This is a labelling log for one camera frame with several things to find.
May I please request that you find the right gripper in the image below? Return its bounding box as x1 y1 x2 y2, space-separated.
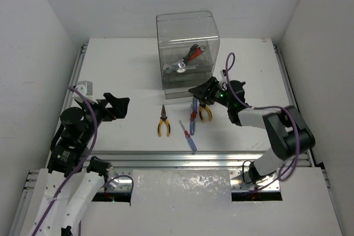
189 77 232 109

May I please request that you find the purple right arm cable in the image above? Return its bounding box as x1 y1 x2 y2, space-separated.
225 52 301 192

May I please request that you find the smoky top tray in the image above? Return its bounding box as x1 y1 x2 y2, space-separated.
158 36 220 83

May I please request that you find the red blue small screwdriver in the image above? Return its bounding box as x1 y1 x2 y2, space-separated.
189 104 195 135

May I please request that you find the red handle adjustable wrench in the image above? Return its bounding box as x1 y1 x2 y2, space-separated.
186 46 205 70

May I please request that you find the yellow long-nose pliers left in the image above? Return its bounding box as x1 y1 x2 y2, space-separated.
158 105 171 137

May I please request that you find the smoky middle tray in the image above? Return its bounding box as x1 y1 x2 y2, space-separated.
163 78 207 90

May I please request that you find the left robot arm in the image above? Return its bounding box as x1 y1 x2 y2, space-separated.
27 87 130 235

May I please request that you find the yellow pliers right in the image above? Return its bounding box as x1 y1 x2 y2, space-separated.
198 102 214 123

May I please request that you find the red clear screwdriver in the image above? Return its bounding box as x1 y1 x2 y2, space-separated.
179 121 197 152

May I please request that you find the smoky bottom tray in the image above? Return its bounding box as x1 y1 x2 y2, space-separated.
164 86 193 99

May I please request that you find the black handle adjustable wrench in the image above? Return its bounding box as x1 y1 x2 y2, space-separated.
163 44 198 74

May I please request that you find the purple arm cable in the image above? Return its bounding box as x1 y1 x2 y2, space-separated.
32 85 134 236
225 52 301 192

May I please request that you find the clear acrylic box cover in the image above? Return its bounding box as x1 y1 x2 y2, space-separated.
156 10 220 100

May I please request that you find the smoky tray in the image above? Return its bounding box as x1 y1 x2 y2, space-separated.
158 36 220 83
164 86 193 99
163 78 207 90

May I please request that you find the aluminium frame rail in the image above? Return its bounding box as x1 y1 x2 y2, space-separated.
16 41 331 220

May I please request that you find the blue handle screwdriver long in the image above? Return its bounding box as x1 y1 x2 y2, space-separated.
191 97 197 121

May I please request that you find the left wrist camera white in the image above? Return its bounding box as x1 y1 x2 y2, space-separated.
74 81 95 103

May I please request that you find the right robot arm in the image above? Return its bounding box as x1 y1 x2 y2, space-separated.
189 77 316 184

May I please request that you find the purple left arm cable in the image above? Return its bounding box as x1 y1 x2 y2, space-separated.
32 85 134 236

